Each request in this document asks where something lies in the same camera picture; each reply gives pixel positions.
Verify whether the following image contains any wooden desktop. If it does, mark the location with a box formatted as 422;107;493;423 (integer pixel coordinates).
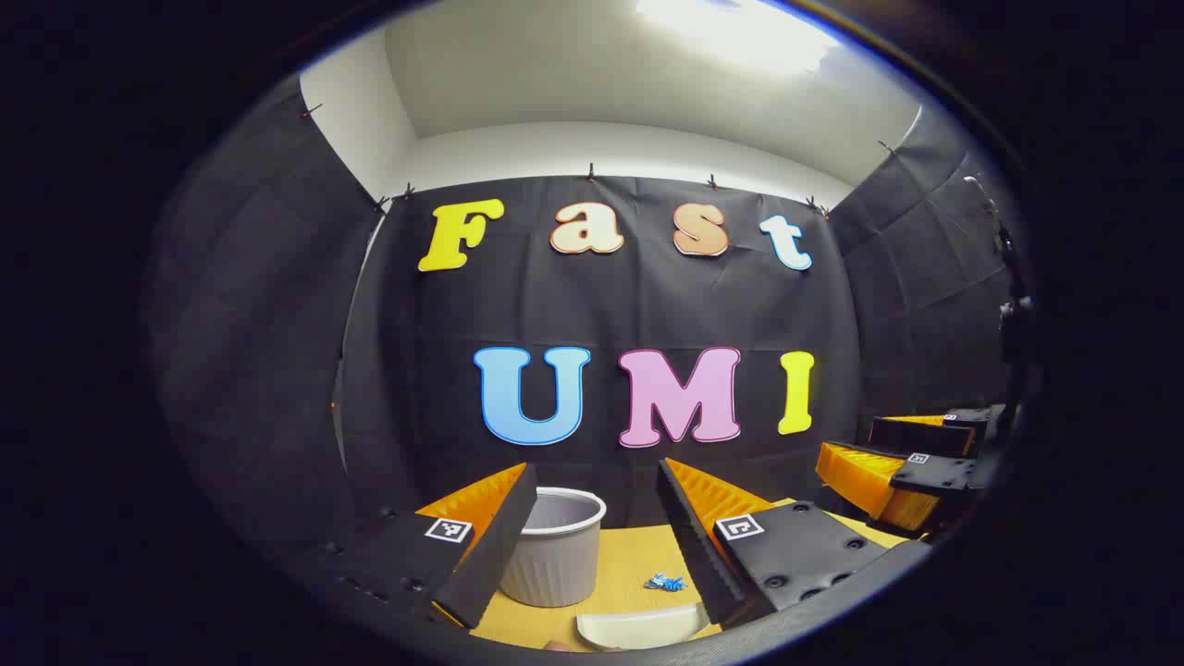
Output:
467;498;912;653

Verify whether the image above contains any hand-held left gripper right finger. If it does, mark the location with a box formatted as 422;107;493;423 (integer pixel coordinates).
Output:
657;457;931;632

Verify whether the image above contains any white ribbed garbage bin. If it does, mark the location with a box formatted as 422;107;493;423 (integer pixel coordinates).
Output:
499;487;608;609

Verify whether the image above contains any grey plastic dustpan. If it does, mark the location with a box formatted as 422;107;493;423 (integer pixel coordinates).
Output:
575;603;711;652

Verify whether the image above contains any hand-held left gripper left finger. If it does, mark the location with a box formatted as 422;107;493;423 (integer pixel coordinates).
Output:
296;462;539;632

